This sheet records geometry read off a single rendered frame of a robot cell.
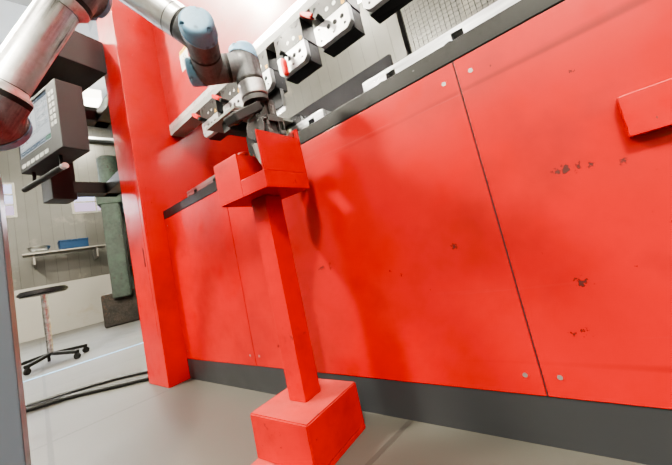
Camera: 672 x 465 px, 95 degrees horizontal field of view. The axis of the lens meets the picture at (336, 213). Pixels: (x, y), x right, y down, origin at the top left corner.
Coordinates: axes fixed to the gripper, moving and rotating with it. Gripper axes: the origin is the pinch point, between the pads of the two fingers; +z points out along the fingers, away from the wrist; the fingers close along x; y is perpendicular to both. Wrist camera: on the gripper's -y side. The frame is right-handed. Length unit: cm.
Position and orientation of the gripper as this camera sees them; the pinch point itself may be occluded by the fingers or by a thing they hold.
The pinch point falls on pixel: (268, 167)
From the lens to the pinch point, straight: 86.5
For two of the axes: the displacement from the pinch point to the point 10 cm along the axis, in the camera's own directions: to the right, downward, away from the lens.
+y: 5.6, -1.2, 8.2
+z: 2.7, 9.6, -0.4
